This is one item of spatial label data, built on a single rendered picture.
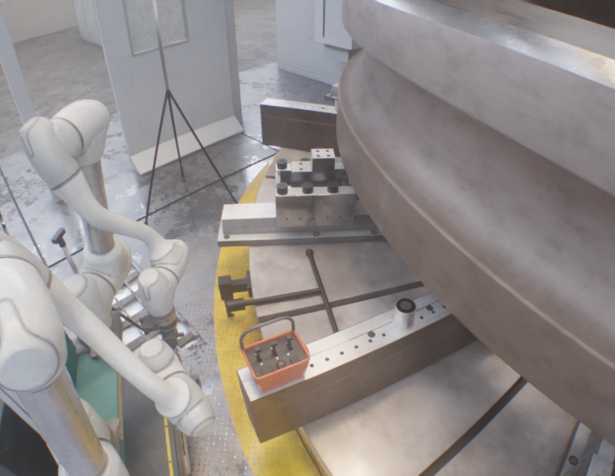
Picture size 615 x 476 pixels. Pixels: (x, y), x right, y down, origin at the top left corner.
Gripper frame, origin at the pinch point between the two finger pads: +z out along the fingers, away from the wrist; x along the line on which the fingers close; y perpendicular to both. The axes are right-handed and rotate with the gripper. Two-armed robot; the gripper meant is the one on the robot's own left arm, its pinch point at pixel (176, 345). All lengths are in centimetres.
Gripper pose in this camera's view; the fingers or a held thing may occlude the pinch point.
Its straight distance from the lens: 160.1
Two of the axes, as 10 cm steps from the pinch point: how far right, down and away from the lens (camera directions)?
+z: 0.0, 7.6, 6.5
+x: -2.9, -6.2, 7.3
